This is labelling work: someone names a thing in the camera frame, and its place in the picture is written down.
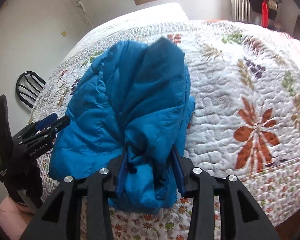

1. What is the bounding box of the blue puffer jacket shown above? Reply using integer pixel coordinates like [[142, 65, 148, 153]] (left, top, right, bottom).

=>
[[49, 37, 195, 213]]

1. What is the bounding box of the black metal chair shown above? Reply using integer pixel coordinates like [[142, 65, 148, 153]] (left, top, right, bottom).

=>
[[15, 71, 46, 109]]

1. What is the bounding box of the coat rack with clothes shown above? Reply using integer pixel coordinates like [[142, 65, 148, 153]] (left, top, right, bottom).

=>
[[250, 0, 282, 28]]

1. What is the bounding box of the yellow wall socket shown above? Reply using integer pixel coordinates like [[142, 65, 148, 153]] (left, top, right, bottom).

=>
[[61, 31, 67, 37]]

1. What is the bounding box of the left hand in pink sleeve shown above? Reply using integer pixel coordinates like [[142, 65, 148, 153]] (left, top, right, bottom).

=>
[[0, 196, 34, 239]]

